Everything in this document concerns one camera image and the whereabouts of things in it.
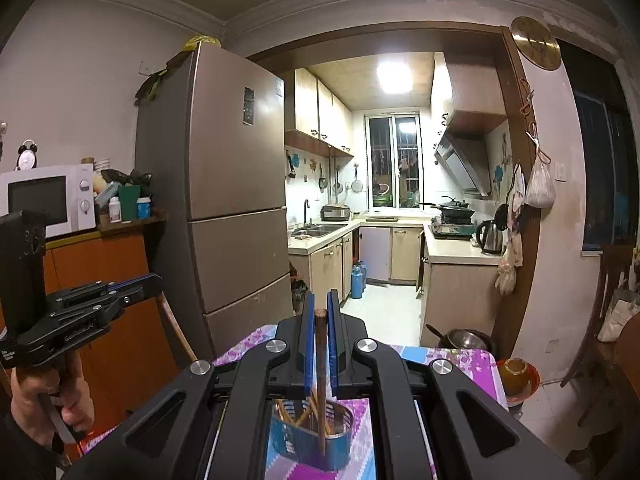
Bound wooden broom handle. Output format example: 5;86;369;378
155;294;199;366

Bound brown refrigerator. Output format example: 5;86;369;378
134;41;297;358

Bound person's left hand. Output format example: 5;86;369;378
10;357;96;443

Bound hanging white cloth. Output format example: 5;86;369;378
506;163;526;232

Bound yellow bag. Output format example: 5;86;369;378
182;34;222;52

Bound brown bowl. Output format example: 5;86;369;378
502;357;534;394

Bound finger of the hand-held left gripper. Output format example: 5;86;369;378
50;288;162;332
47;273;164;309

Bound orange bowl with cup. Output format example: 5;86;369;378
499;361;542;402

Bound steel range hood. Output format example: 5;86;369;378
433;132;494;197

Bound ceiling light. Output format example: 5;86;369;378
375;61;414;94

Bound cabinet above range hood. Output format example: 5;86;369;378
430;51;509;134

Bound dark wooden sideboard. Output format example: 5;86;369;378
612;312;640;461

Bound orange wooden cabinet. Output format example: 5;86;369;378
0;219;182;461

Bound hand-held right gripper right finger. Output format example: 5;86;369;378
327;290;582;480

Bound wall cabinets with dark handles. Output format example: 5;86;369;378
283;67;356;159

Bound blue water bottle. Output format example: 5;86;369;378
350;260;367;300

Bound steel electric kettle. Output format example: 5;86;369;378
475;205;509;255

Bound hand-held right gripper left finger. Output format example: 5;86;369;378
62;294;318;480

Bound hanging mesh bag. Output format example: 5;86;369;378
494;239;524;297

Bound person's left forearm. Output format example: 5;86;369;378
0;410;69;480

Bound dark room window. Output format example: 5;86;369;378
554;39;640;257

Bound beige kitchen base cabinets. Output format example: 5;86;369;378
287;220;503;348

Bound green box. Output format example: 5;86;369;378
118;185;142;222

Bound bunch of wooden chopsticks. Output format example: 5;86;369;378
276;386;335;441

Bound steel kitchen sink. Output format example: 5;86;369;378
291;223;342;240

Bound blue slotted utensil holder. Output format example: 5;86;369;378
270;396;357;472

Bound black wok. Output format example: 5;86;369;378
419;196;474;222

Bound floral striped tablecloth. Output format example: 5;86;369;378
212;324;510;480

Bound light blue box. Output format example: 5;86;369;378
94;182;121;208

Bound dried green leaves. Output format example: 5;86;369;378
134;64;174;105

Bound white microwave oven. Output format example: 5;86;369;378
0;163;97;239

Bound white tote bag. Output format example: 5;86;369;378
597;286;640;344

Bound barred kitchen window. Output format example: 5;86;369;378
363;113;422;209

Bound brown wooden chopstick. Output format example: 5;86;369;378
314;309;329;457

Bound wooden chair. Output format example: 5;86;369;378
560;243;640;413

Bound black twin-bell alarm clock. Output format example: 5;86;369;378
16;138;39;171

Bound metal pot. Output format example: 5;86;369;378
439;328;494;354

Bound gas stove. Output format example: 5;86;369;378
429;217;479;240

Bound hanging white plastic bag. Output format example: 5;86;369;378
523;146;557;210

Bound gold wall clock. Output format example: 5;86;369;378
510;16;562;71

